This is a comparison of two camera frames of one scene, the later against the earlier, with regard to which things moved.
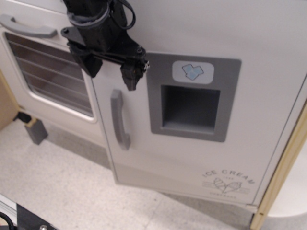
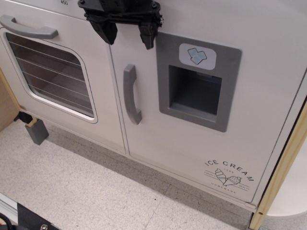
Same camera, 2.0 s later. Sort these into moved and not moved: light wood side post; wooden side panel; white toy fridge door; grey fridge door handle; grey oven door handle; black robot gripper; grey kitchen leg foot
Moved: black robot gripper; grey fridge door handle; white toy fridge door
Not moved: light wood side post; grey kitchen leg foot; grey oven door handle; wooden side panel
